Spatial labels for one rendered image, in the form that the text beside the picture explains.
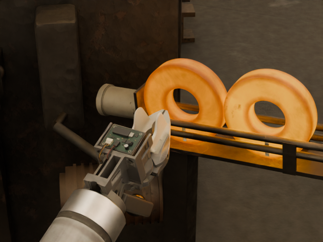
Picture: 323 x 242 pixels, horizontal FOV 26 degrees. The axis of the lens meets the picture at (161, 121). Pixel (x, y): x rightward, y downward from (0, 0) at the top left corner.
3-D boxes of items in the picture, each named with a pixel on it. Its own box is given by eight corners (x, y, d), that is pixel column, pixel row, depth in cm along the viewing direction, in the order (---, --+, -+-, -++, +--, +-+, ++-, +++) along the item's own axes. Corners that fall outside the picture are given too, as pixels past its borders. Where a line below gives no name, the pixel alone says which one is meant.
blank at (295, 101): (227, 62, 117) (219, 70, 114) (318, 72, 110) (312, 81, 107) (232, 142, 124) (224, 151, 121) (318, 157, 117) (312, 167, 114)
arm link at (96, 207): (118, 257, 101) (62, 236, 105) (133, 230, 104) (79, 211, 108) (105, 222, 95) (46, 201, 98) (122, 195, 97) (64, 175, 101)
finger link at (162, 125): (178, 95, 110) (152, 137, 105) (183, 120, 115) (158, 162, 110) (161, 90, 112) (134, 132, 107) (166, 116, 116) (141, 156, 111)
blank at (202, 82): (147, 52, 124) (138, 59, 121) (228, 62, 117) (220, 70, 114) (155, 128, 131) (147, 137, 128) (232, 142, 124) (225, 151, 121)
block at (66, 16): (45, 107, 149) (34, 2, 137) (82, 105, 150) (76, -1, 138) (44, 134, 140) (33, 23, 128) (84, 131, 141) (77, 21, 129)
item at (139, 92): (158, 126, 133) (153, 75, 128) (161, 127, 133) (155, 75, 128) (139, 145, 127) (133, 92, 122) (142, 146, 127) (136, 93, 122)
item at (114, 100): (114, 106, 135) (110, 78, 132) (155, 113, 131) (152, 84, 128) (97, 120, 130) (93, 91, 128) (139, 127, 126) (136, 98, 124)
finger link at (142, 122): (161, 90, 112) (134, 132, 107) (166, 116, 116) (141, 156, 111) (143, 86, 113) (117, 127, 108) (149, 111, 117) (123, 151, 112)
